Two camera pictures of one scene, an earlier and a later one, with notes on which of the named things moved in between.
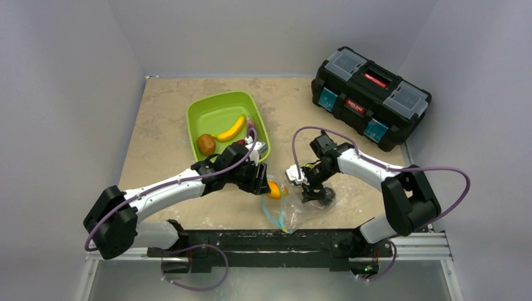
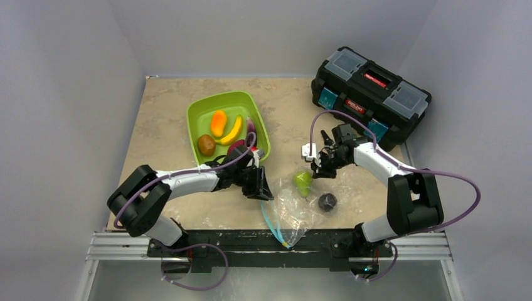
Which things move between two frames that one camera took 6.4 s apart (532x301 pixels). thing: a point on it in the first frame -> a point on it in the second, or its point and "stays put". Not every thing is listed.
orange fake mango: x=275 y=191 -> x=218 y=123
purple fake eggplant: x=250 y=123 stays put
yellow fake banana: x=233 y=132 stays put
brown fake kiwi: x=206 y=144 stays put
